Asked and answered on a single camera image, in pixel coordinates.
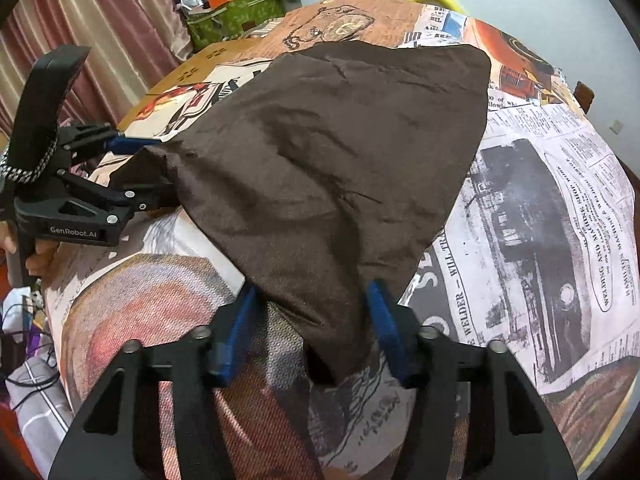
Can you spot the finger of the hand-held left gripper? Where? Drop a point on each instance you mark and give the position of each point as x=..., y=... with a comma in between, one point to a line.
x=127, y=144
x=142, y=200

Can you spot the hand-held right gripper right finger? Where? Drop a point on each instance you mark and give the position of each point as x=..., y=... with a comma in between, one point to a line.
x=387, y=325

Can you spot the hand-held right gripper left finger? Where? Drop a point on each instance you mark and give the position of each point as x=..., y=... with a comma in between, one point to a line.
x=235, y=340

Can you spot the brown shirt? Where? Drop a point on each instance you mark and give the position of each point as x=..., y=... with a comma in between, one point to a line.
x=325, y=160

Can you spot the person's left hand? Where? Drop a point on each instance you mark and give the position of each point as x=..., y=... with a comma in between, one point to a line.
x=41, y=258

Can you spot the striped red curtain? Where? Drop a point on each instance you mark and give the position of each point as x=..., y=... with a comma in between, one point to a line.
x=100, y=20

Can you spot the green patterned bag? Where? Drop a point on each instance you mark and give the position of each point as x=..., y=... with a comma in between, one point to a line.
x=235, y=17

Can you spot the grey checked cloth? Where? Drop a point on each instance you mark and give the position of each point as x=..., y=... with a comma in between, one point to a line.
x=40, y=395

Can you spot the white wall socket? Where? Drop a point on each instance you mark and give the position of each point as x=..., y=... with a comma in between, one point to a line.
x=617, y=126

